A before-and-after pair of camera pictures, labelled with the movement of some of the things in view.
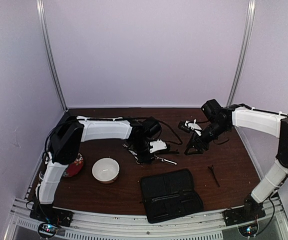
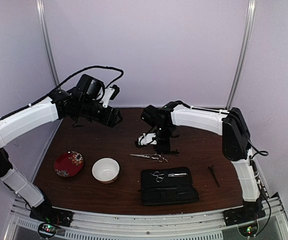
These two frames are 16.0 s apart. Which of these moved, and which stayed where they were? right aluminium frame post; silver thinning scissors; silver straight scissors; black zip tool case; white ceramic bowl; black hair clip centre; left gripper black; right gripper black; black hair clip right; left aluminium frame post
Moved: black zip tool case; right gripper black; silver straight scissors; left gripper black; silver thinning scissors
Stayed: right aluminium frame post; white ceramic bowl; black hair clip right; black hair clip centre; left aluminium frame post
